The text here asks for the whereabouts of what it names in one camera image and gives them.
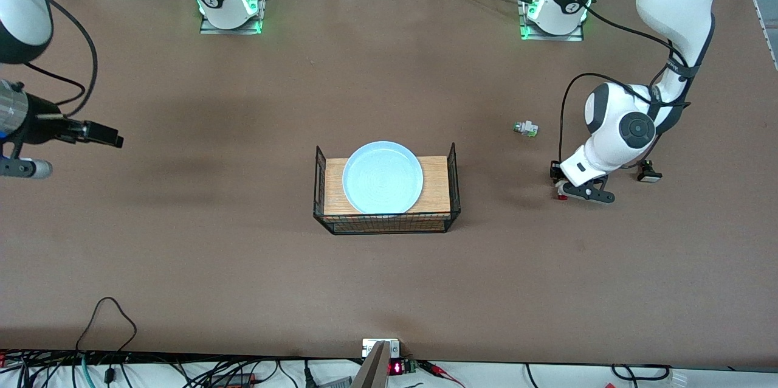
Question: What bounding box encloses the light blue round plate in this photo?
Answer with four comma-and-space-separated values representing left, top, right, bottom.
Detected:
342, 140, 424, 215

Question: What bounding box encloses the black square push button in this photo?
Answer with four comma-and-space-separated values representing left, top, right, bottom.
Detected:
636, 159, 663, 184

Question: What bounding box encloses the red alligator clip lead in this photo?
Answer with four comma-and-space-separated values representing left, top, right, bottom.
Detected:
418, 360, 466, 388

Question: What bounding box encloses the small white box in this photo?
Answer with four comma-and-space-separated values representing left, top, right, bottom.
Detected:
362, 339, 401, 359

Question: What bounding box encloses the grey metal bar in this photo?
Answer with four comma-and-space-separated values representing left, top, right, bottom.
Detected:
351, 341, 390, 388

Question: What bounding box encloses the black power adapter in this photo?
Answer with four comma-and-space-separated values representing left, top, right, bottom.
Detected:
207, 373, 257, 388

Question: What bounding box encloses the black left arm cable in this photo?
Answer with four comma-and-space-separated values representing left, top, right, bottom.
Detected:
558, 0, 694, 165

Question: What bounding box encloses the black wire rack wooden top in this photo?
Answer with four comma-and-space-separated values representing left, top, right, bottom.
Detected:
312, 142, 461, 235

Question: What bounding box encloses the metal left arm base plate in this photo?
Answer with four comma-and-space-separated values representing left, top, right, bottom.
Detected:
518, 0, 585, 42

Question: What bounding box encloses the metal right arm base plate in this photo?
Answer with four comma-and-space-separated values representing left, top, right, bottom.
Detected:
199, 0, 270, 35

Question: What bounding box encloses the black looped thin cable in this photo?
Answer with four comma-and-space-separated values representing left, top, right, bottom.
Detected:
76, 297, 137, 355

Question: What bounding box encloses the black cable loop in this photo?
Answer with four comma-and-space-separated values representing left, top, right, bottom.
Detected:
611, 364, 673, 380

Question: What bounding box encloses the aluminium frame rail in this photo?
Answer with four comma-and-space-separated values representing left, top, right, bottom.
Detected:
732, 0, 778, 70

